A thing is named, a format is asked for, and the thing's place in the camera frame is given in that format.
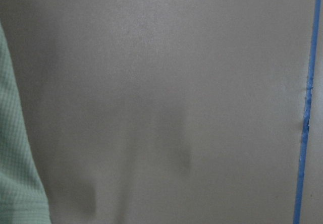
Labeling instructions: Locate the olive green long-sleeve shirt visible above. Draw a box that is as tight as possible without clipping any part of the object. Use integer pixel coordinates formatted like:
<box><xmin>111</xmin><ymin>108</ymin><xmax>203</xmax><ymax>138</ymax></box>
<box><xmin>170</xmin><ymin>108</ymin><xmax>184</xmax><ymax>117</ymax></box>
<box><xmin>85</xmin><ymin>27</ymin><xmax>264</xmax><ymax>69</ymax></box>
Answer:
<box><xmin>1</xmin><ymin>31</ymin><xmax>51</xmax><ymax>223</ymax></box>

